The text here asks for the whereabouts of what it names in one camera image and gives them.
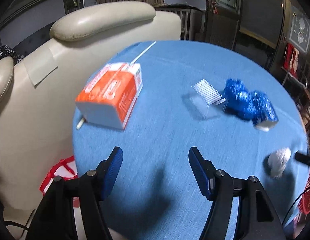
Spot clear plastic tray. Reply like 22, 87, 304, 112
182, 79, 227, 121

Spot white paper ball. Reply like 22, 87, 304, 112
267, 147, 291, 178

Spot blue snack bag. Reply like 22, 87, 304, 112
223, 79, 279, 132

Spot red white gift bag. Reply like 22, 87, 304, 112
39, 155, 80, 208

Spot white cigarette butt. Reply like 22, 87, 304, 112
76, 117, 86, 130

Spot blue round table cloth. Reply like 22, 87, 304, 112
73, 41, 309, 239

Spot orange white carton box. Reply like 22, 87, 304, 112
75, 62, 143, 129

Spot cream leather sofa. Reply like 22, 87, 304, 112
0, 2, 181, 239

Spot white thin stick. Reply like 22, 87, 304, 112
130, 41, 156, 64

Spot red plastic mesh basket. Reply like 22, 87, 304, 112
298, 174, 310, 215

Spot red clothes on rack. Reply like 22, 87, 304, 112
283, 43, 299, 77

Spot white wooden crib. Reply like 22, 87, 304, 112
154, 4, 205, 41

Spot black white patterned cushion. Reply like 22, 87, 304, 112
0, 45, 22, 64

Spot dark wooden door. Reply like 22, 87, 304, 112
203, 0, 242, 50

